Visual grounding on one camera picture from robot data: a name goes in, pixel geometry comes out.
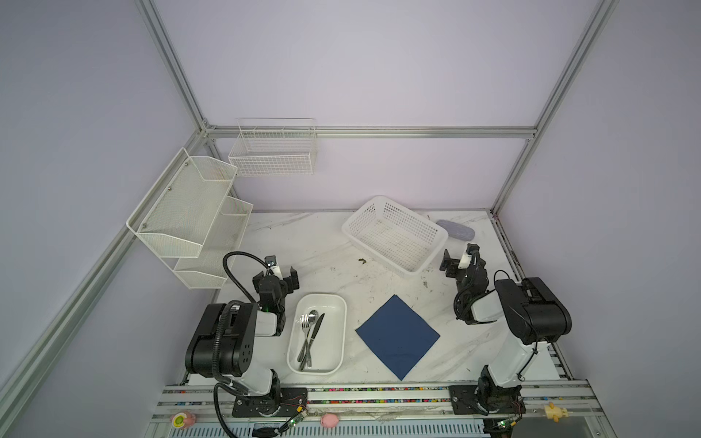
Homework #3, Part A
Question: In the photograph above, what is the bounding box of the silver table knife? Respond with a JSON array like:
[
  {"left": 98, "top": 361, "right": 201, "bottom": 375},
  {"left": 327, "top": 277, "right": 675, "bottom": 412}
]
[{"left": 301, "top": 313, "right": 325, "bottom": 370}]

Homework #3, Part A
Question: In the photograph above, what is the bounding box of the white rectangular plastic tray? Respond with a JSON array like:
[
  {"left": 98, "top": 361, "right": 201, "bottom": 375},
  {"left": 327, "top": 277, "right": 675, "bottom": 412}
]
[{"left": 287, "top": 293, "right": 348, "bottom": 376}]

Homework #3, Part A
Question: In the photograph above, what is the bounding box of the blue paper napkin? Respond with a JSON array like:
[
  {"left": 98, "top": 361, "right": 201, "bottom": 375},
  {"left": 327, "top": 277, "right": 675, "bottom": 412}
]
[{"left": 356, "top": 295, "right": 440, "bottom": 381}]

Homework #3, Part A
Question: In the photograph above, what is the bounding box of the silver spoon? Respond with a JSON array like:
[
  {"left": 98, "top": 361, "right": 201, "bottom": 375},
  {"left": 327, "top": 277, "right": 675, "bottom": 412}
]
[{"left": 298, "top": 310, "right": 319, "bottom": 370}]

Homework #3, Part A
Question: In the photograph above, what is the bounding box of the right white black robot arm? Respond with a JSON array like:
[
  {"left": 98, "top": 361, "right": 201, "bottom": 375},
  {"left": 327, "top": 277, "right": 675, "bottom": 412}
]
[{"left": 440, "top": 244, "right": 572, "bottom": 416}]

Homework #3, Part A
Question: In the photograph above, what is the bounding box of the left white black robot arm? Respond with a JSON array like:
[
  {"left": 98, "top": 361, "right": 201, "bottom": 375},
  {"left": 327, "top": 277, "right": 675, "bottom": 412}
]
[{"left": 185, "top": 268, "right": 308, "bottom": 418}]

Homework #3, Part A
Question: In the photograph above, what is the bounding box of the grey oval pouch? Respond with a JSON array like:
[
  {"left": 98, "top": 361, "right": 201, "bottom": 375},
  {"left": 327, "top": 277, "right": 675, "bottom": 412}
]
[{"left": 436, "top": 220, "right": 476, "bottom": 242}]

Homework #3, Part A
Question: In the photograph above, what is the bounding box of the white perforated plastic basket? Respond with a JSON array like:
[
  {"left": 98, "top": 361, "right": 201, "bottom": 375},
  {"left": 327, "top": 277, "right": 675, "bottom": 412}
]
[{"left": 341, "top": 196, "right": 448, "bottom": 277}]

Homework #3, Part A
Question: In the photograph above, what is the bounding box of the white two-tier mesh shelf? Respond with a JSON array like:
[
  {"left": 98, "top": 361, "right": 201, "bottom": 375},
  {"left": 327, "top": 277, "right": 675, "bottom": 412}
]
[{"left": 126, "top": 150, "right": 253, "bottom": 289}]

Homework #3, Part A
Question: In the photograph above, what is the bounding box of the pink round toy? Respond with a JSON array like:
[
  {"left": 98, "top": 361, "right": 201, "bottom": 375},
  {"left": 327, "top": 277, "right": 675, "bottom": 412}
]
[{"left": 319, "top": 414, "right": 340, "bottom": 429}]

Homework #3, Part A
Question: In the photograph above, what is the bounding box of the pink green toy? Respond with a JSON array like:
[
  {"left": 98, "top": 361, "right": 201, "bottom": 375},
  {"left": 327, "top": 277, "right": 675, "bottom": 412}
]
[{"left": 171, "top": 411, "right": 196, "bottom": 429}]

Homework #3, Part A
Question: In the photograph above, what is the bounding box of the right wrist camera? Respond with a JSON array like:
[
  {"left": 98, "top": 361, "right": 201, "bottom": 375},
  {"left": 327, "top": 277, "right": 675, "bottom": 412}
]
[{"left": 458, "top": 243, "right": 480, "bottom": 269}]

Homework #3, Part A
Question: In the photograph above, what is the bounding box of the white wire wall basket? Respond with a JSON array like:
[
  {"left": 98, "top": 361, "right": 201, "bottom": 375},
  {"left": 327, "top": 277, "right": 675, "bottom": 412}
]
[{"left": 228, "top": 118, "right": 318, "bottom": 177}]

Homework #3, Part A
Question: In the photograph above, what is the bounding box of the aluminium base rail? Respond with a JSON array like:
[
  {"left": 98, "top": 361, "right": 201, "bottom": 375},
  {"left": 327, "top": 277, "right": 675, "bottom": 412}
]
[{"left": 145, "top": 380, "right": 616, "bottom": 437}]

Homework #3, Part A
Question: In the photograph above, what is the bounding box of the aluminium frame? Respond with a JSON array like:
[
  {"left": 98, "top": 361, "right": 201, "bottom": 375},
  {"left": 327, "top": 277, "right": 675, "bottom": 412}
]
[{"left": 1, "top": 1, "right": 618, "bottom": 435}]

